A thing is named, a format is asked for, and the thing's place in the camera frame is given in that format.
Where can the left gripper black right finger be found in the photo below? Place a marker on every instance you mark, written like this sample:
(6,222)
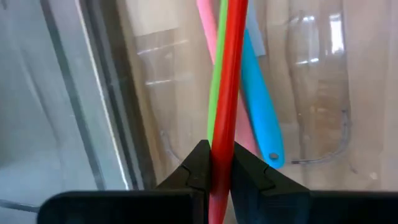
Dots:
(264,193)

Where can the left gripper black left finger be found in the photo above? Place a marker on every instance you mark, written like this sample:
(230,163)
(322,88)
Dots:
(194,174)

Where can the teal silicone spatula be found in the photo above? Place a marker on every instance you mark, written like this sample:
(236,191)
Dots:
(261,118)

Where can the green silicone spoon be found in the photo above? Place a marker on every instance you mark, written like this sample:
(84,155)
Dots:
(216,93)

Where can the small red silicone spatula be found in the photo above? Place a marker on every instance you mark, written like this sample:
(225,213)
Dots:
(231,93)

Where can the pink silicone spatula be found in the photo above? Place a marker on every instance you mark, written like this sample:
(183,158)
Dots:
(206,31)

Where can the clear plastic bin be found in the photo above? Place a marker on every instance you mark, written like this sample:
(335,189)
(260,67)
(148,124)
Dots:
(311,93)

